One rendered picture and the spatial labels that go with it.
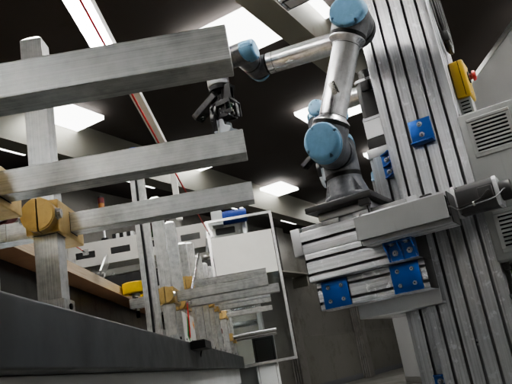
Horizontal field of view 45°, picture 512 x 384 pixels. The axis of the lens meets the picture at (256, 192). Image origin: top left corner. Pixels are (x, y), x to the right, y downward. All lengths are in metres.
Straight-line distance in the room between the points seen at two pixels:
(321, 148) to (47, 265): 1.11
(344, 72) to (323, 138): 0.22
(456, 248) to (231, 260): 2.92
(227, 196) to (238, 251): 3.79
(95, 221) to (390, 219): 0.99
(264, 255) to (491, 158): 2.97
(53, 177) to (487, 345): 1.52
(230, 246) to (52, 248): 3.85
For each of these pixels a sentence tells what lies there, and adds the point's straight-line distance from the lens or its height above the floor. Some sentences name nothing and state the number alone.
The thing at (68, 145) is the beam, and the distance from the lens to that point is 6.54.
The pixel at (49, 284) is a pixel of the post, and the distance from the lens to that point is 0.94.
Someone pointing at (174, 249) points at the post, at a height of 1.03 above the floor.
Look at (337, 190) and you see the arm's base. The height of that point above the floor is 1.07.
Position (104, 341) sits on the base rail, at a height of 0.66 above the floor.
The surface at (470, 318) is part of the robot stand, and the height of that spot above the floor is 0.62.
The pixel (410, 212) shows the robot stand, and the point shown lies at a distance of 1.75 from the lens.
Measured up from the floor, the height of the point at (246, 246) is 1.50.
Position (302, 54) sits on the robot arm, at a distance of 2.18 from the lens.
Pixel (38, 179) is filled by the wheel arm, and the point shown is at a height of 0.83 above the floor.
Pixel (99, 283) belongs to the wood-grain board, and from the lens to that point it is 1.75.
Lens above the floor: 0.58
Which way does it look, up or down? 16 degrees up
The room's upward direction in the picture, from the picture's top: 10 degrees counter-clockwise
